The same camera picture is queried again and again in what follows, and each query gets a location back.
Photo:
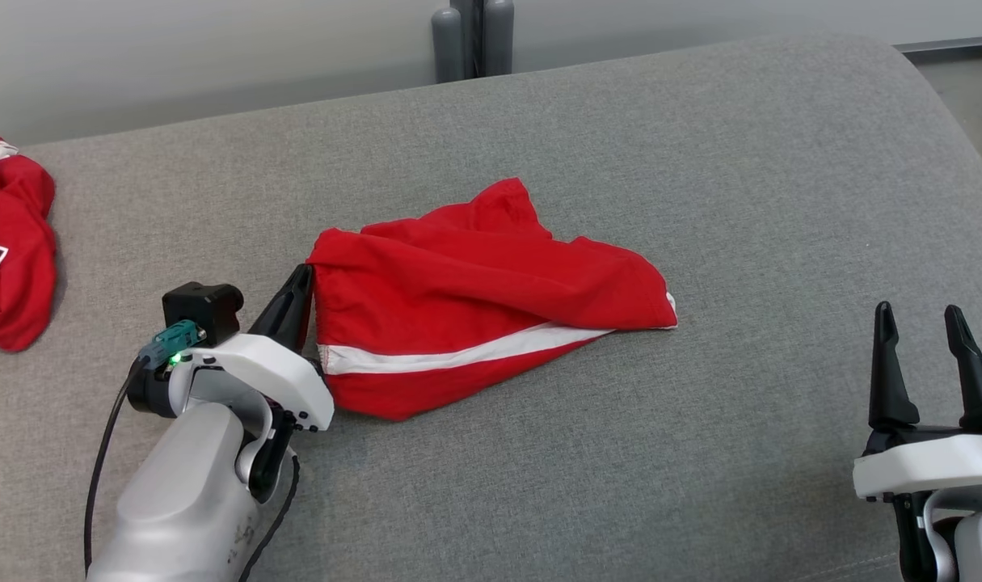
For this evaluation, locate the grey cylindrical post foot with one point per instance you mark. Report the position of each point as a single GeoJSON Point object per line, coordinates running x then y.
{"type": "Point", "coordinates": [499, 36]}
{"type": "Point", "coordinates": [447, 44]}

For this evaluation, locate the teal left camera connector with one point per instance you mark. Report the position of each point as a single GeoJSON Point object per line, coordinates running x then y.
{"type": "Point", "coordinates": [171, 339]}

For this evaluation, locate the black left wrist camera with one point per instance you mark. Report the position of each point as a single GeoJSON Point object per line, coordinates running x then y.
{"type": "Point", "coordinates": [204, 311]}

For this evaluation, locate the red jersey with black lettering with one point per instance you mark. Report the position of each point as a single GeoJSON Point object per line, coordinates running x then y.
{"type": "Point", "coordinates": [14, 242]}

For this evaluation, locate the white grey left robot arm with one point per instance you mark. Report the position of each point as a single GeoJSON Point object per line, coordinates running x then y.
{"type": "Point", "coordinates": [183, 501]}

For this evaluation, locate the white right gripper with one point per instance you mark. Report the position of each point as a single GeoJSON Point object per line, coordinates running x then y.
{"type": "Point", "coordinates": [935, 465]}

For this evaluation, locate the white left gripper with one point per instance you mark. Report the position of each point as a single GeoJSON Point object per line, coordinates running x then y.
{"type": "Point", "coordinates": [288, 376]}

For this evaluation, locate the grey metal partition post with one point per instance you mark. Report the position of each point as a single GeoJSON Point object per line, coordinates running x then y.
{"type": "Point", "coordinates": [468, 32]}

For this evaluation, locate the red shorts with white stripe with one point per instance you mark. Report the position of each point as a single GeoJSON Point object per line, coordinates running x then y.
{"type": "Point", "coordinates": [458, 299]}

